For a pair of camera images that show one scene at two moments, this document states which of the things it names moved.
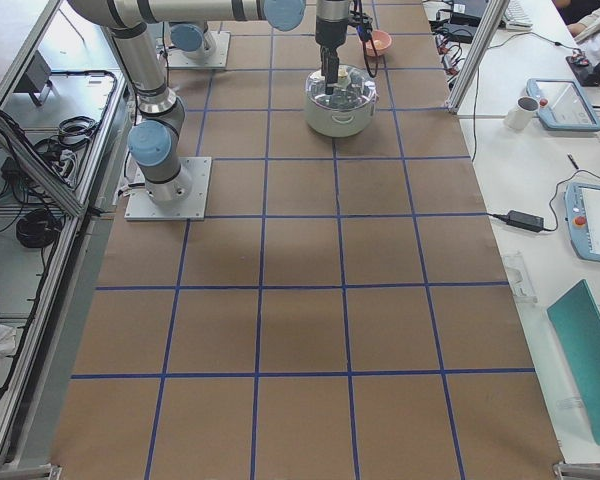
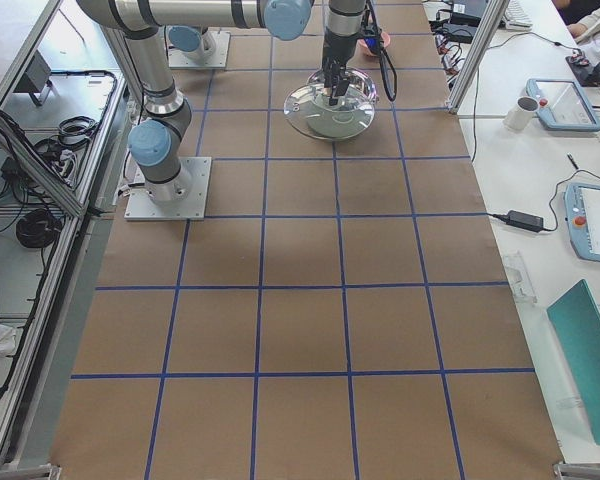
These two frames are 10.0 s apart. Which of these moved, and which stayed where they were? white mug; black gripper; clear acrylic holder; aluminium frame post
Moved: black gripper
Stayed: aluminium frame post; clear acrylic holder; white mug
